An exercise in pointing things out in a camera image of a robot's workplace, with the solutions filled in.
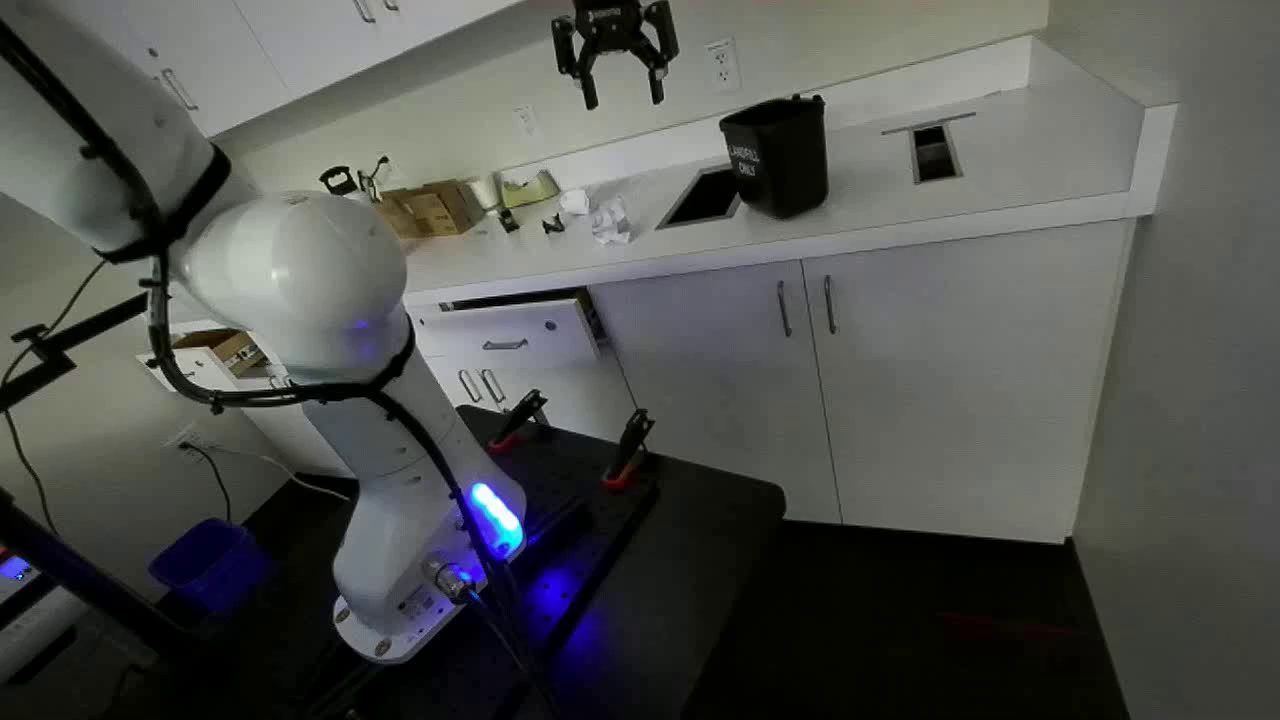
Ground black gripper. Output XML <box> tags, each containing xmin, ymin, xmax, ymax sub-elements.
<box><xmin>547</xmin><ymin>0</ymin><xmax>682</xmax><ymax>111</ymax></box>

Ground white cabinet door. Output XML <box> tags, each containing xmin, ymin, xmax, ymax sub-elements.
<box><xmin>798</xmin><ymin>215</ymin><xmax>1139</xmax><ymax>550</ymax></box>
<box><xmin>590</xmin><ymin>259</ymin><xmax>845</xmax><ymax>527</ymax></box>

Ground white cabinet door under sink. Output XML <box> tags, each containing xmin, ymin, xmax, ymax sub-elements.
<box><xmin>590</xmin><ymin>259</ymin><xmax>845</xmax><ymax>527</ymax></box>

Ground small open cardboard box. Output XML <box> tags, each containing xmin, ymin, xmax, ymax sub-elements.
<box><xmin>170</xmin><ymin>325</ymin><xmax>280</xmax><ymax>383</ymax></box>

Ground white side cabinet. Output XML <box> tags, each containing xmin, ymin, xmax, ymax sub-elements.
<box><xmin>136</xmin><ymin>348</ymin><xmax>359</xmax><ymax>486</ymax></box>

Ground white crumpled wrapper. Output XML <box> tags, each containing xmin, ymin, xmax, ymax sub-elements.
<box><xmin>582</xmin><ymin>196</ymin><xmax>644</xmax><ymax>251</ymax></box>

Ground dark counter sink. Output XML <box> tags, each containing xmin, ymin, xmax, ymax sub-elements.
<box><xmin>656</xmin><ymin>169</ymin><xmax>746</xmax><ymax>233</ymax></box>

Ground cardboard box on counter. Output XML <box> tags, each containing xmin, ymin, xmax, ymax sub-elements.
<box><xmin>376</xmin><ymin>175</ymin><xmax>491</xmax><ymax>251</ymax></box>

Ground white drawer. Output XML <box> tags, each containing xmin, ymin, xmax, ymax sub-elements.
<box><xmin>412</xmin><ymin>292</ymin><xmax>612</xmax><ymax>392</ymax></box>

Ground white bottle red label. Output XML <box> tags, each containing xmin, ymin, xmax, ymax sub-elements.
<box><xmin>315</xmin><ymin>156</ymin><xmax>394</xmax><ymax>209</ymax></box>

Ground red black clamp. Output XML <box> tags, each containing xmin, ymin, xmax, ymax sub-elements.
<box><xmin>601</xmin><ymin>403</ymin><xmax>659</xmax><ymax>496</ymax></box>
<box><xmin>483</xmin><ymin>387</ymin><xmax>553</xmax><ymax>460</ymax></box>

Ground white kitchen countertop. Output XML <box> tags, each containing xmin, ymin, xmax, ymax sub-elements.
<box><xmin>394</xmin><ymin>33</ymin><xmax>1181</xmax><ymax>313</ymax></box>

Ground black robot table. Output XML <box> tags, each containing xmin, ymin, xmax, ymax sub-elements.
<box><xmin>170</xmin><ymin>403</ymin><xmax>792</xmax><ymax>720</ymax></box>

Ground blue plastic bin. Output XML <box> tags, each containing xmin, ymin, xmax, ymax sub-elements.
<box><xmin>148</xmin><ymin>518</ymin><xmax>280</xmax><ymax>626</ymax></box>

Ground purple lit white box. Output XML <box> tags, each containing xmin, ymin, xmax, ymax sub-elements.
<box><xmin>0</xmin><ymin>535</ymin><xmax>87</xmax><ymax>688</ymax></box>

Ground white upper wall cabinets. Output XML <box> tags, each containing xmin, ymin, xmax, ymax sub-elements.
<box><xmin>50</xmin><ymin>0</ymin><xmax>526</xmax><ymax>141</ymax></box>

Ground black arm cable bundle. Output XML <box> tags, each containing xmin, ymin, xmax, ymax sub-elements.
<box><xmin>0</xmin><ymin>18</ymin><xmax>537</xmax><ymax>671</ymax></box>

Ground black wall power cable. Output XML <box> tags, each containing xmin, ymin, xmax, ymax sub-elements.
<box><xmin>177</xmin><ymin>435</ymin><xmax>240</xmax><ymax>532</ymax></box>

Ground black camera stand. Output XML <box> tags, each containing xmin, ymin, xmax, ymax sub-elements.
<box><xmin>0</xmin><ymin>292</ymin><xmax>185</xmax><ymax>664</ymax></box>

